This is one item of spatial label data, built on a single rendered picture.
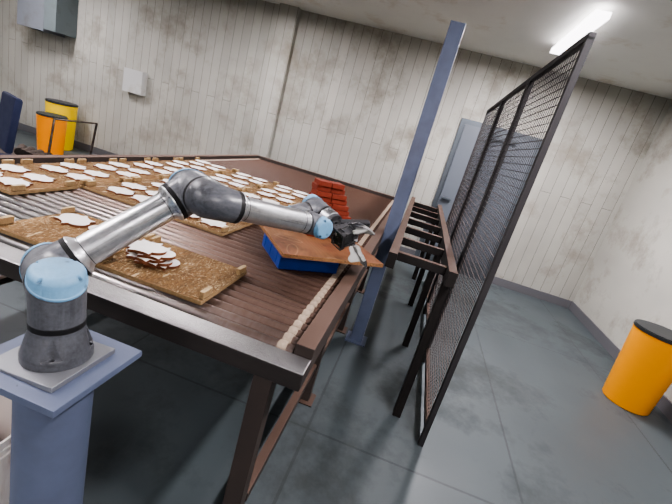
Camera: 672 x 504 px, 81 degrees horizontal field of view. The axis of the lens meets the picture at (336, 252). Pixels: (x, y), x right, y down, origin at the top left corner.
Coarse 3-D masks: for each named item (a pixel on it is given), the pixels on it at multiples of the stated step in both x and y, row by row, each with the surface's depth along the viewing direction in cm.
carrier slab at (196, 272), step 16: (176, 256) 155; (192, 256) 159; (112, 272) 132; (128, 272) 132; (144, 272) 136; (160, 272) 139; (176, 272) 142; (192, 272) 146; (208, 272) 149; (224, 272) 153; (160, 288) 130; (176, 288) 131; (192, 288) 134; (224, 288) 143
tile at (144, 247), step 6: (138, 240) 145; (144, 240) 146; (132, 246) 138; (138, 246) 140; (144, 246) 141; (150, 246) 143; (156, 246) 144; (162, 246) 146; (138, 252) 137; (144, 252) 137; (150, 252) 138; (156, 252) 139; (162, 252) 141
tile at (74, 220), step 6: (54, 216) 157; (60, 216) 158; (66, 216) 160; (72, 216) 162; (78, 216) 164; (84, 216) 165; (66, 222) 155; (72, 222) 156; (78, 222) 158; (84, 222) 159; (90, 222) 162
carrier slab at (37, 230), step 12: (48, 216) 158; (0, 228) 138; (12, 228) 140; (24, 228) 143; (36, 228) 145; (48, 228) 148; (60, 228) 151; (72, 228) 154; (84, 228) 157; (24, 240) 137; (36, 240) 136; (48, 240) 139; (120, 252) 146
